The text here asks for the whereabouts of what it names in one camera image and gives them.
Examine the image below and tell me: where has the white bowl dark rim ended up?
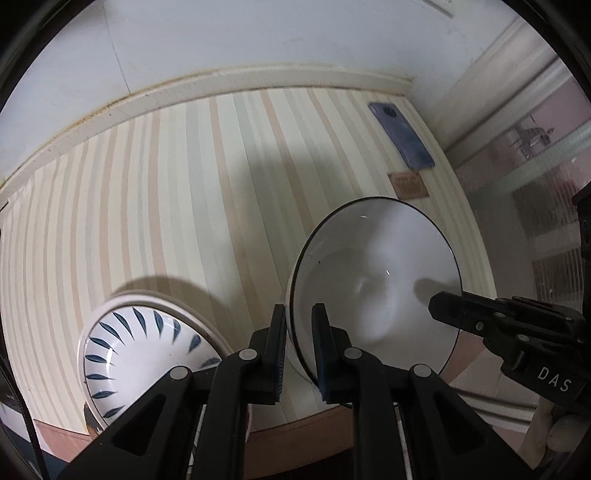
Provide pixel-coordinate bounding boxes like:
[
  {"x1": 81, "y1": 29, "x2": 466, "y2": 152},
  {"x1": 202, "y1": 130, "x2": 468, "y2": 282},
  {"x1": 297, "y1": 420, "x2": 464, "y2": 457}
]
[{"x1": 287, "y1": 196, "x2": 462, "y2": 383}]

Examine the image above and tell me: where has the right gloved hand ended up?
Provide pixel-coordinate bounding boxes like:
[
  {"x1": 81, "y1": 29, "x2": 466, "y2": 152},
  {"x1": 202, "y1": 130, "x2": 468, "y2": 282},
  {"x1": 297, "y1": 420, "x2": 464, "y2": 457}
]
[{"x1": 518, "y1": 397, "x2": 590, "y2": 469}]

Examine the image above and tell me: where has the blue leaf pattern plate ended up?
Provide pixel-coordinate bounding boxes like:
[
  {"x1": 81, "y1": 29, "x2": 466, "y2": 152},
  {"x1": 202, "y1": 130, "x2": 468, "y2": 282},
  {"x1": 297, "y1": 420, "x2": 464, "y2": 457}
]
[{"x1": 77, "y1": 290, "x2": 231, "y2": 429}]

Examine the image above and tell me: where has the striped table mat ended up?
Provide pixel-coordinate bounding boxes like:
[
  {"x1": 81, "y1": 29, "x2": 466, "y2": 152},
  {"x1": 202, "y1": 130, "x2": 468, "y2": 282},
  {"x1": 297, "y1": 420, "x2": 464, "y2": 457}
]
[{"x1": 0, "y1": 87, "x2": 498, "y2": 434}]

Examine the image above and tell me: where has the brown label tag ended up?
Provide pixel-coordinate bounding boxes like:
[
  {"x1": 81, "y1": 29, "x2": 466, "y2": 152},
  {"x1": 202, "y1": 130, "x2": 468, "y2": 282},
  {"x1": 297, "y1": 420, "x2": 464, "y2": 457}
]
[{"x1": 388, "y1": 171, "x2": 430, "y2": 201}]

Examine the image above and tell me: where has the blue smartphone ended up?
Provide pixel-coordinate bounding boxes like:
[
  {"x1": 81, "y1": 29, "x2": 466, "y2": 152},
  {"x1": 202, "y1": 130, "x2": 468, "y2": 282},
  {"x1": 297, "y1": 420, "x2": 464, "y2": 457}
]
[{"x1": 369, "y1": 102, "x2": 435, "y2": 171}]

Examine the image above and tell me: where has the black cable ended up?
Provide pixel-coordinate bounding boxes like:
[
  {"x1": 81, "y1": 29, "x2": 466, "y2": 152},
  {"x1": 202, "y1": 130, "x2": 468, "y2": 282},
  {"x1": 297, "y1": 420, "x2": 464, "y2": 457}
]
[{"x1": 0, "y1": 354, "x2": 52, "y2": 480}]

